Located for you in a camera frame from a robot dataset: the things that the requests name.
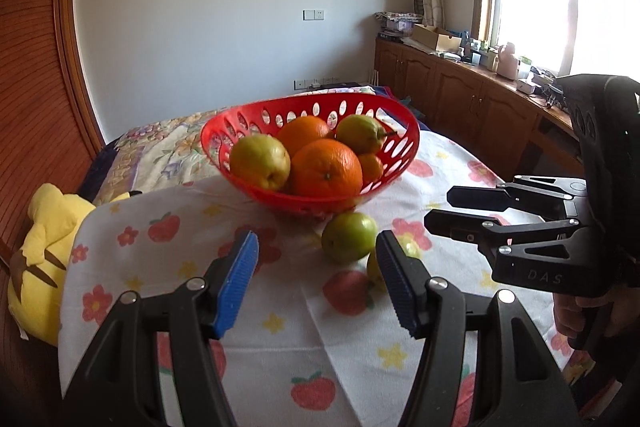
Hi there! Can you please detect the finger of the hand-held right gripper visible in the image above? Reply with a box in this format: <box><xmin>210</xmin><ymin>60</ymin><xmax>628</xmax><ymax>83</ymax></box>
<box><xmin>446</xmin><ymin>175</ymin><xmax>588</xmax><ymax>220</ymax></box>
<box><xmin>424</xmin><ymin>208</ymin><xmax>618</xmax><ymax>298</ymax></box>

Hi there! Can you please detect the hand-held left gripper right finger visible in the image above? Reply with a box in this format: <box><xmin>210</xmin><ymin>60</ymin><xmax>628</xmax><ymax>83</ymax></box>
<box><xmin>375</xmin><ymin>230</ymin><xmax>581</xmax><ymax>427</ymax></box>

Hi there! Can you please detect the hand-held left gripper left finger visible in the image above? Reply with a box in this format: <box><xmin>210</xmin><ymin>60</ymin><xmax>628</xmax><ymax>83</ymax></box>
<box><xmin>62</xmin><ymin>229</ymin><xmax>261</xmax><ymax>427</ymax></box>

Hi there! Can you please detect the yellow-green lemon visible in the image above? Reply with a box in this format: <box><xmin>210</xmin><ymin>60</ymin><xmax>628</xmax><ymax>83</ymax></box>
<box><xmin>366</xmin><ymin>241</ymin><xmax>422</xmax><ymax>293</ymax></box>

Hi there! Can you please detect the green apple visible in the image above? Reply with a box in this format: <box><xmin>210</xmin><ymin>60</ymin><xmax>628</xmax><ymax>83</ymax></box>
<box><xmin>321</xmin><ymin>212</ymin><xmax>378</xmax><ymax>264</ymax></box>

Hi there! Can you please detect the small orange tangerine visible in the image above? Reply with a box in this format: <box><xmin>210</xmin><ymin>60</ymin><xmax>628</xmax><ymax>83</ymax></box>
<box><xmin>357</xmin><ymin>152</ymin><xmax>385</xmax><ymax>186</ymax></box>

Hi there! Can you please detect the red perforated plastic basket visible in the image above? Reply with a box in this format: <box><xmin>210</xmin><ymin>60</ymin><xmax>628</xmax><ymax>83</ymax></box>
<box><xmin>200</xmin><ymin>93</ymin><xmax>421</xmax><ymax>217</ymax></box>

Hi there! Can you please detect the round yellow-green pear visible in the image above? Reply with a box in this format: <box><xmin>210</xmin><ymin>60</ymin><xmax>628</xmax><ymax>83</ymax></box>
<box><xmin>229</xmin><ymin>134</ymin><xmax>292</xmax><ymax>192</ymax></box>

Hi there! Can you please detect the person's right hand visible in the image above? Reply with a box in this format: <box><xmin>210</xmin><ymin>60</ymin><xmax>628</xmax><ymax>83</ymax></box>
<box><xmin>552</xmin><ymin>289</ymin><xmax>593</xmax><ymax>340</ymax></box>

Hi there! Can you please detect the white strawberry print tablecloth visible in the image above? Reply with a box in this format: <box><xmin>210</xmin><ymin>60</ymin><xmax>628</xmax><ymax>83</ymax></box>
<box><xmin>57</xmin><ymin>129</ymin><xmax>621</xmax><ymax>427</ymax></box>

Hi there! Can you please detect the wooden cabinet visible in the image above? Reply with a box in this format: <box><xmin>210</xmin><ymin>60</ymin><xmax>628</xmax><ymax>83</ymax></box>
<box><xmin>374</xmin><ymin>38</ymin><xmax>586</xmax><ymax>180</ymax></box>

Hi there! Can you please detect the dark blue blanket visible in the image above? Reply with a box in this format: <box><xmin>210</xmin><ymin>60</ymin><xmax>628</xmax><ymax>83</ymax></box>
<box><xmin>372</xmin><ymin>86</ymin><xmax>431</xmax><ymax>130</ymax></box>

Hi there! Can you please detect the pink kettle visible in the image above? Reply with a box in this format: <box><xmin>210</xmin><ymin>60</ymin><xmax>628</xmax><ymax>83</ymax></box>
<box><xmin>497</xmin><ymin>43</ymin><xmax>521</xmax><ymax>80</ymax></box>

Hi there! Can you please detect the large orange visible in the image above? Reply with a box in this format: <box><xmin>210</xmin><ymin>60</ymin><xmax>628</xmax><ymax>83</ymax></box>
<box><xmin>276</xmin><ymin>115</ymin><xmax>332</xmax><ymax>155</ymax></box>
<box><xmin>290</xmin><ymin>138</ymin><xmax>364</xmax><ymax>200</ymax></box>

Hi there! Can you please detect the floral bedsheet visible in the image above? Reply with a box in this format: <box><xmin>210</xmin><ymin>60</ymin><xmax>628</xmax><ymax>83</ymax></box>
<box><xmin>92</xmin><ymin>84</ymin><xmax>401</xmax><ymax>208</ymax></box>

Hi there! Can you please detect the cardboard box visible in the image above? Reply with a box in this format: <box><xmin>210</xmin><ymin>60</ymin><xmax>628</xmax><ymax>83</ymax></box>
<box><xmin>411</xmin><ymin>24</ymin><xmax>462</xmax><ymax>52</ymax></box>

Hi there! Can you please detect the stack of folded cloths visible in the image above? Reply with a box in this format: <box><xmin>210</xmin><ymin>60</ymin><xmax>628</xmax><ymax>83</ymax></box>
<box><xmin>375</xmin><ymin>12</ymin><xmax>423</xmax><ymax>38</ymax></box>

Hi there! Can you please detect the yellow plush toy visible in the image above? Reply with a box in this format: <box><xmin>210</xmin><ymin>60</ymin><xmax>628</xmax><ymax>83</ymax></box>
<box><xmin>7</xmin><ymin>183</ymin><xmax>143</xmax><ymax>348</ymax></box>

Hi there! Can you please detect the wooden wardrobe door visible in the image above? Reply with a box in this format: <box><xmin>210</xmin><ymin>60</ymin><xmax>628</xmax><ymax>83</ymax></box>
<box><xmin>0</xmin><ymin>0</ymin><xmax>106</xmax><ymax>258</ymax></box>

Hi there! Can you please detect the white wall socket strip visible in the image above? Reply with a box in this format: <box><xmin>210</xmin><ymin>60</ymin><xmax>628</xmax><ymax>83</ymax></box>
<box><xmin>293</xmin><ymin>77</ymin><xmax>341</xmax><ymax>90</ymax></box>

